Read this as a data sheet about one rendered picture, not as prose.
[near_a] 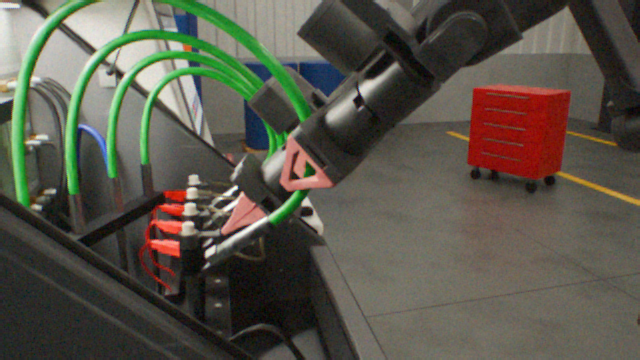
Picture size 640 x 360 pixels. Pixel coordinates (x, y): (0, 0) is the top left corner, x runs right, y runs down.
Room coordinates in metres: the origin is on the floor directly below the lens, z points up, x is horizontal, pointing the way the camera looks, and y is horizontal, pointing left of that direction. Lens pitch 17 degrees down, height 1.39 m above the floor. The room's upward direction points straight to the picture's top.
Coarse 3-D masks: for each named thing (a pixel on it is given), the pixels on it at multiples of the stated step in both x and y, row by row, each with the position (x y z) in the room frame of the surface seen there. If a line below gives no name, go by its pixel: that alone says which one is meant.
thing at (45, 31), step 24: (72, 0) 0.60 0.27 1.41; (96, 0) 0.59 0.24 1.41; (168, 0) 0.57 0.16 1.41; (192, 0) 0.57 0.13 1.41; (48, 24) 0.60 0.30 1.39; (216, 24) 0.56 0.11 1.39; (264, 48) 0.56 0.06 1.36; (24, 72) 0.61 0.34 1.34; (24, 96) 0.62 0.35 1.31; (288, 96) 0.55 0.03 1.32; (24, 120) 0.62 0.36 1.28; (24, 144) 0.62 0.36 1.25; (24, 168) 0.62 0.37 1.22; (312, 168) 0.54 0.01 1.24; (24, 192) 0.62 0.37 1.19; (288, 216) 0.55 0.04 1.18
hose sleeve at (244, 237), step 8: (256, 224) 0.56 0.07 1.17; (264, 224) 0.55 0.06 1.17; (272, 224) 0.55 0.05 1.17; (240, 232) 0.56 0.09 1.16; (248, 232) 0.56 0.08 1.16; (256, 232) 0.55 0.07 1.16; (264, 232) 0.55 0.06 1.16; (232, 240) 0.56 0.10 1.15; (240, 240) 0.56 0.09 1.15; (248, 240) 0.56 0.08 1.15; (216, 248) 0.57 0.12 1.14; (224, 248) 0.56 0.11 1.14; (232, 248) 0.56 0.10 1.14; (240, 248) 0.56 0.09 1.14; (224, 256) 0.56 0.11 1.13
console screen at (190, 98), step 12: (156, 12) 1.13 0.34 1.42; (168, 12) 1.45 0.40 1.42; (168, 24) 1.31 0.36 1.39; (168, 48) 1.14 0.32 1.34; (180, 48) 1.46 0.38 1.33; (180, 60) 1.33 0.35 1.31; (180, 84) 1.15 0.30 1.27; (192, 84) 1.51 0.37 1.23; (192, 96) 1.36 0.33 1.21; (192, 108) 1.25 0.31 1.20; (192, 120) 1.16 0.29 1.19; (204, 120) 1.53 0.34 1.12
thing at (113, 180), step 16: (144, 64) 0.80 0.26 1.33; (208, 64) 0.82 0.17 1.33; (224, 64) 0.83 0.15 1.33; (128, 80) 0.80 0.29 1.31; (240, 80) 0.83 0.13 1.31; (112, 112) 0.79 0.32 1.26; (112, 128) 0.79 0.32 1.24; (112, 144) 0.79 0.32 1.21; (112, 160) 0.79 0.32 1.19; (112, 176) 0.79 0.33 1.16; (112, 192) 0.79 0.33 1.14; (112, 208) 0.79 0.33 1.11; (224, 208) 0.83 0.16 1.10
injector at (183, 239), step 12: (180, 240) 0.65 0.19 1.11; (192, 240) 0.65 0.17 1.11; (180, 252) 0.65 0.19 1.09; (192, 252) 0.65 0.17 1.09; (192, 264) 0.65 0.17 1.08; (204, 264) 0.66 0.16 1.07; (192, 276) 0.65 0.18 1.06; (204, 276) 0.66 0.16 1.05; (192, 288) 0.65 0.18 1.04; (192, 300) 0.65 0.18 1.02; (192, 312) 0.65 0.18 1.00
